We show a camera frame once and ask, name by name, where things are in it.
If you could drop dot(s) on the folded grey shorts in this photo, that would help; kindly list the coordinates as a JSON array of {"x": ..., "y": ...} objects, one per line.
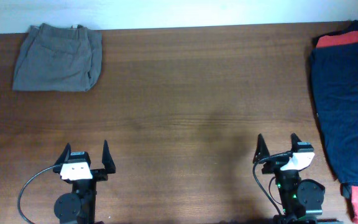
[{"x": 58, "y": 59}]

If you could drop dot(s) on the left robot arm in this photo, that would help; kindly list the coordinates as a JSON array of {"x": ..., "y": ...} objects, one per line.
[{"x": 79, "y": 205}]

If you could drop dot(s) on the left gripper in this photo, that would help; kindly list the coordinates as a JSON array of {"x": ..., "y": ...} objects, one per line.
[{"x": 108, "y": 166}]

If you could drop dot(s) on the navy blue shorts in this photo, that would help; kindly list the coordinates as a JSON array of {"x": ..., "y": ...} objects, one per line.
[{"x": 346, "y": 109}]

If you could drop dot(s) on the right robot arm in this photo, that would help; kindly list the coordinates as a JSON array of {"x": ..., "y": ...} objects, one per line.
[{"x": 301, "y": 199}]

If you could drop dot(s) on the black garment under pile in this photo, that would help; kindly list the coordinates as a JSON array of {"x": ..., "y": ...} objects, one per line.
[{"x": 352, "y": 27}]

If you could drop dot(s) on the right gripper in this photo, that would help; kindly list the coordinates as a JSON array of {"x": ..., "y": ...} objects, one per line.
[{"x": 275, "y": 163}]

